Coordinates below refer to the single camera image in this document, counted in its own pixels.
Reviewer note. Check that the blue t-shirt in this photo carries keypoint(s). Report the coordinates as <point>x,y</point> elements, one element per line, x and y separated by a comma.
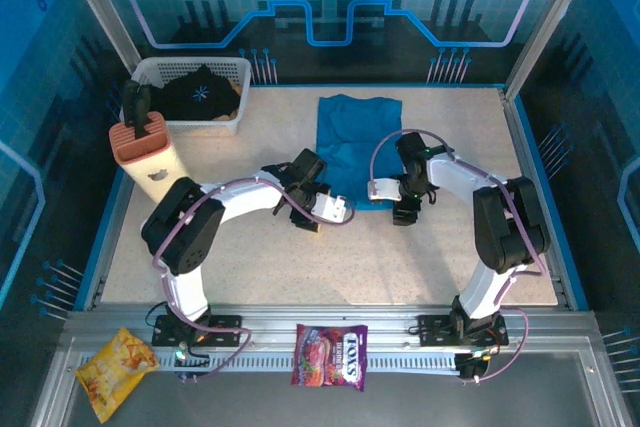
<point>355,127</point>

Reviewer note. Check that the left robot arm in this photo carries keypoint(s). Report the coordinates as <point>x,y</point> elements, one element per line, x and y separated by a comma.
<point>185,237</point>

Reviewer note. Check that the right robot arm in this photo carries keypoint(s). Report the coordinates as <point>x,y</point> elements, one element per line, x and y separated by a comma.
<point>505,232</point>

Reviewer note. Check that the tan cloth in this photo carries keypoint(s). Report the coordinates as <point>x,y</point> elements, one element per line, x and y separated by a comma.
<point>239,91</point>

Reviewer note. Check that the purple Fox's candy bag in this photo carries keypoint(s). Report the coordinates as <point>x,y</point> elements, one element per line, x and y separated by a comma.
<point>330,357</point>

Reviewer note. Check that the black t-shirt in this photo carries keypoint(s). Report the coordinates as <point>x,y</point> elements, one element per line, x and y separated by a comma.
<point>195,92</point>

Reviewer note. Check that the cream knife block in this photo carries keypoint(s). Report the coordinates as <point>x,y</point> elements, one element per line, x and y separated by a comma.
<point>150,167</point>

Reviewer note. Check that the black connector module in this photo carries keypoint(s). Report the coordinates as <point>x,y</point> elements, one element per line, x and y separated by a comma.
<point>192,359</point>
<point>470,367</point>

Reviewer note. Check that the white plastic basket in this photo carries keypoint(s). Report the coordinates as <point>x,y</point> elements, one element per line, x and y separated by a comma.
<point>170,69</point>

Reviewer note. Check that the yellow snack bag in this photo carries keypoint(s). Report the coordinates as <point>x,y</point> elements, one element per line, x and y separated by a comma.
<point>112,372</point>

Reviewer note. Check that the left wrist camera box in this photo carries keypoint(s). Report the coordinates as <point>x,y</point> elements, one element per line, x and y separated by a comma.
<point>330,207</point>

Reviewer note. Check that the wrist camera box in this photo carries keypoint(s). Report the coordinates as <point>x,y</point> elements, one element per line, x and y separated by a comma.
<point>330,207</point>
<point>384,189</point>

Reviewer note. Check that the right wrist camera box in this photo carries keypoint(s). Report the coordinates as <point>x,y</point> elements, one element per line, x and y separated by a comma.
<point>384,189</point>

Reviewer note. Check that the aluminium front rail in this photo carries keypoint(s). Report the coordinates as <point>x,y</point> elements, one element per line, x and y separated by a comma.
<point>325,314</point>

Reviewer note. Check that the aluminium side rail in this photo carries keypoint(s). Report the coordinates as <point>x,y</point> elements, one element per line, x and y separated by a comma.
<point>120,182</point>
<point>515,122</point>

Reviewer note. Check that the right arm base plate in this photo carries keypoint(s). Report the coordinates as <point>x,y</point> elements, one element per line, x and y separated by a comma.
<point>435,329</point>

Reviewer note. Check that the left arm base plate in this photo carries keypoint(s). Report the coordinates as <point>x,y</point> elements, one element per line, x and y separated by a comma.
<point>225,332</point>

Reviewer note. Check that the aluminium frame post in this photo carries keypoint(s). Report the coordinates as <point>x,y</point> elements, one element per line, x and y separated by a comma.
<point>100,7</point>
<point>550,17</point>

